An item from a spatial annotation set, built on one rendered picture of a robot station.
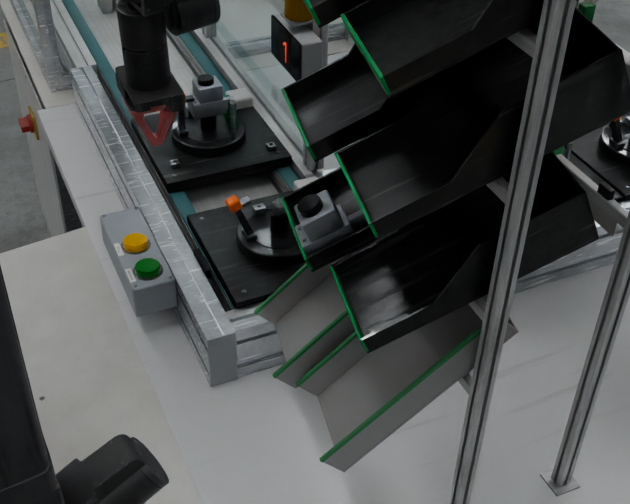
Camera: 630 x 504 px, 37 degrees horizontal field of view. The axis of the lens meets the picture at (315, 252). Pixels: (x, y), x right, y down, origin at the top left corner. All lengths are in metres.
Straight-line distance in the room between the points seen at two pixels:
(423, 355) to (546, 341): 0.45
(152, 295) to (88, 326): 0.14
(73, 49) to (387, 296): 1.26
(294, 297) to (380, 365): 0.19
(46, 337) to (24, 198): 1.86
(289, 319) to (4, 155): 2.43
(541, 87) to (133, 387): 0.84
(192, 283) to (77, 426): 0.28
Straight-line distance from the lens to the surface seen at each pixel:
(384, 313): 1.06
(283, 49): 1.59
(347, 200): 1.19
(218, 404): 1.42
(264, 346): 1.43
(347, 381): 1.22
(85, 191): 1.87
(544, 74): 0.85
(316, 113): 1.10
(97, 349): 1.53
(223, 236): 1.54
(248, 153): 1.74
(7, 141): 3.72
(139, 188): 1.68
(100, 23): 2.38
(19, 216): 3.31
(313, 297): 1.31
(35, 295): 1.65
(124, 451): 0.90
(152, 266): 1.49
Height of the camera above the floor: 1.92
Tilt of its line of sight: 39 degrees down
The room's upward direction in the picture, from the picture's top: 2 degrees clockwise
